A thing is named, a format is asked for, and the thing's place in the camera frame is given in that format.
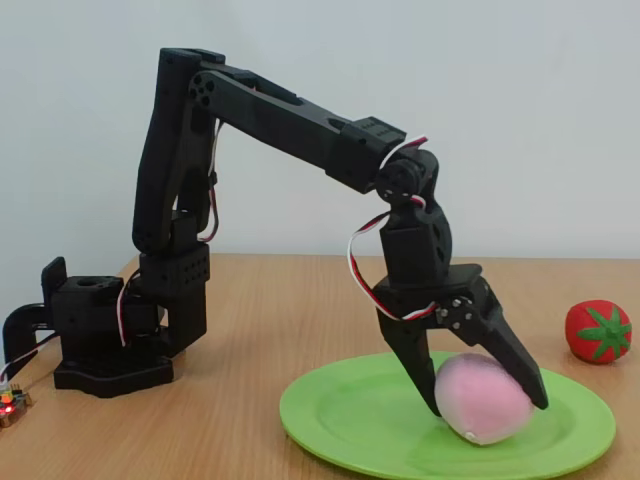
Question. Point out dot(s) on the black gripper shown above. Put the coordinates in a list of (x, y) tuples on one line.
[(406, 299)]

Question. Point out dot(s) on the pink plush peach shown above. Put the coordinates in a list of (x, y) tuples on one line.
[(480, 405)]

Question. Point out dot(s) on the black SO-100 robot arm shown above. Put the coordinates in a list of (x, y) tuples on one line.
[(165, 150)]

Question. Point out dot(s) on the green oval plate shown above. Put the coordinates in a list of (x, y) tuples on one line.
[(360, 415)]

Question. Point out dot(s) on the red toy tomato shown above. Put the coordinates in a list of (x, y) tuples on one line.
[(582, 332)]

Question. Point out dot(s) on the black table clamp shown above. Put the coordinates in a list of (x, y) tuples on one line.
[(15, 325)]

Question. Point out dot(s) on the small controller circuit board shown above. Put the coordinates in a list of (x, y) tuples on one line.
[(12, 402)]

